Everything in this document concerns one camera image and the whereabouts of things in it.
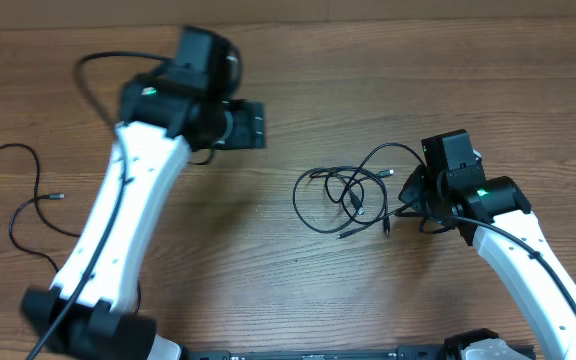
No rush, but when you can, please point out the thick black cable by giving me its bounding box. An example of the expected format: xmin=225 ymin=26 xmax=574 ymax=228
xmin=291 ymin=142 xmax=427 ymax=240

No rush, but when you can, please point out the black cable grey metal plug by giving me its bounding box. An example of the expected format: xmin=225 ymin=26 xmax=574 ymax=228
xmin=0 ymin=143 xmax=80 ymax=273

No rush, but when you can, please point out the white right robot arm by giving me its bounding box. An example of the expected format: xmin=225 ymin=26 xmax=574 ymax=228
xmin=399 ymin=129 xmax=576 ymax=359

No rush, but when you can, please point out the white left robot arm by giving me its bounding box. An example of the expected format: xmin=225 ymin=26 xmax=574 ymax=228
xmin=21 ymin=26 xmax=265 ymax=360

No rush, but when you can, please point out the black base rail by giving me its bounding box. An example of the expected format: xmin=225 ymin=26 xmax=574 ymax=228
xmin=167 ymin=328 xmax=537 ymax=360

